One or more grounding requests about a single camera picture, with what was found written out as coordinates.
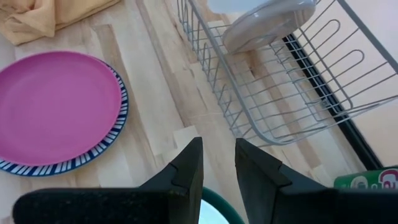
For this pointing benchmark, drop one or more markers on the green Cascade detergent tub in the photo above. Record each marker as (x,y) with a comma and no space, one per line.
(363,180)

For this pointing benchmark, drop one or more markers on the beige desk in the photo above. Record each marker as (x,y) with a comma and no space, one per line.
(379,37)

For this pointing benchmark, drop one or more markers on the yellow cloth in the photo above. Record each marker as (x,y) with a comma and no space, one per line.
(37,18)

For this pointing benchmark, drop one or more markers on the dark green bowl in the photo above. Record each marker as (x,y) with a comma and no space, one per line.
(222,202)

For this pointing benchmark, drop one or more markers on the blue striped white plate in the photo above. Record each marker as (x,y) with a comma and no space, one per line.
(119,124)

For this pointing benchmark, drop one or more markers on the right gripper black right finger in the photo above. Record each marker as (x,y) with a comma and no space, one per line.
(295,205)

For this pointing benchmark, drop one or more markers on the grey plate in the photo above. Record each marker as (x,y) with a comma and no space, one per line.
(267,28)

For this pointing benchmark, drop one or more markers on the black aluminium rig frame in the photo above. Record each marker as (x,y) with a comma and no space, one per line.
(342,118)

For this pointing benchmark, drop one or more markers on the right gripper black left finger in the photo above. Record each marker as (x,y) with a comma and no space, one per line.
(124,205)

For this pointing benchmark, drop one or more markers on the pink plate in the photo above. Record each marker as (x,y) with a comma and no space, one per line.
(56,109)

